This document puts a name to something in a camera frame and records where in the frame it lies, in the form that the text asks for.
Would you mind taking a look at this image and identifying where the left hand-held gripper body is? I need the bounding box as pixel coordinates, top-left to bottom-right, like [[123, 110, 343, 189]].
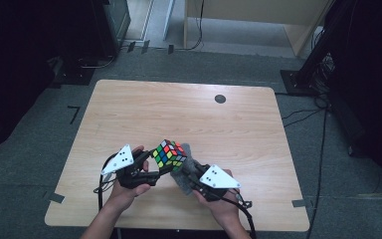
[[100, 143, 160, 190]]

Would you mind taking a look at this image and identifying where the grey tape strip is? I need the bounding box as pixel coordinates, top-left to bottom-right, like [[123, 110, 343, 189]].
[[291, 198, 308, 209], [43, 191, 66, 204]]

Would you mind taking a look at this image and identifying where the person's right hand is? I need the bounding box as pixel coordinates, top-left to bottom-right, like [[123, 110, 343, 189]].
[[192, 187, 244, 227]]

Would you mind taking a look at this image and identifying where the coiled black cable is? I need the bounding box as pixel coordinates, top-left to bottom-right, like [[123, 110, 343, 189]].
[[77, 54, 117, 70]]

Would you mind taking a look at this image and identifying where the long black floor cable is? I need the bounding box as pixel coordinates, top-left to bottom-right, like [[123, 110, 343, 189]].
[[305, 109, 330, 239]]

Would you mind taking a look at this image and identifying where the black cabinet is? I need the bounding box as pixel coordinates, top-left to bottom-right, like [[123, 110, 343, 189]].
[[91, 0, 132, 60]]

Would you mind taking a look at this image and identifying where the white panel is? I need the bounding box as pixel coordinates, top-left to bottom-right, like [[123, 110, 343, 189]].
[[160, 0, 177, 42]]

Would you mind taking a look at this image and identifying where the hand-held gripper cable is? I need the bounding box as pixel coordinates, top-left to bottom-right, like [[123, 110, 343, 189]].
[[225, 188, 259, 239], [93, 152, 122, 213]]

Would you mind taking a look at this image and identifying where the dark curtain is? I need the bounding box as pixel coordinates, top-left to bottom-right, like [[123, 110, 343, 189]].
[[0, 0, 68, 157], [324, 0, 382, 200]]

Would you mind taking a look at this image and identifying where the beige wooden furniture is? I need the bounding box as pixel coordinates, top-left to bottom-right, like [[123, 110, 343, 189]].
[[182, 0, 333, 58]]

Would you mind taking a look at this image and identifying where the person's left hand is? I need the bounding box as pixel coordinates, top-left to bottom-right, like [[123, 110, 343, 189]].
[[107, 144, 152, 214]]

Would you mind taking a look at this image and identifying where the thin black hanging cable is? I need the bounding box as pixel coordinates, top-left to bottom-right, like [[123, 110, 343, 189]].
[[175, 0, 206, 52]]

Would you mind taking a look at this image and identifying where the short black floor cable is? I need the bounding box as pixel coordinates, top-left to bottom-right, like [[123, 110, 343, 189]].
[[282, 108, 326, 129]]

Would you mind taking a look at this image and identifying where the multicoloured puzzle cube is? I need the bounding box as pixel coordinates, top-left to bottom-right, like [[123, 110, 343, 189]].
[[151, 138, 189, 173]]

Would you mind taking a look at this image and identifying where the black flat stand base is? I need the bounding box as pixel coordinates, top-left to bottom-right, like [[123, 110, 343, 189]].
[[51, 56, 96, 89]]

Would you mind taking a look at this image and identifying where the grey cloth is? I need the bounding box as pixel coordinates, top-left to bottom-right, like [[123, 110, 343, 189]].
[[170, 142, 197, 197]]

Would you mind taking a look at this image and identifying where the black metal stand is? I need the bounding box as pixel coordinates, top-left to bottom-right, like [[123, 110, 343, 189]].
[[280, 0, 357, 98]]

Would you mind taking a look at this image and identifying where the right hand-held gripper cable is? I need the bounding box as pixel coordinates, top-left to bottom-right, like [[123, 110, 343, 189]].
[[225, 188, 259, 239]]

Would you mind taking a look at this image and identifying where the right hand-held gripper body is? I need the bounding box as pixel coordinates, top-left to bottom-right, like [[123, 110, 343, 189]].
[[186, 162, 242, 203]]

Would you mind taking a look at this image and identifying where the left hand-held gripper cable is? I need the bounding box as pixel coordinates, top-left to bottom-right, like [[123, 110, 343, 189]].
[[93, 152, 122, 213]]

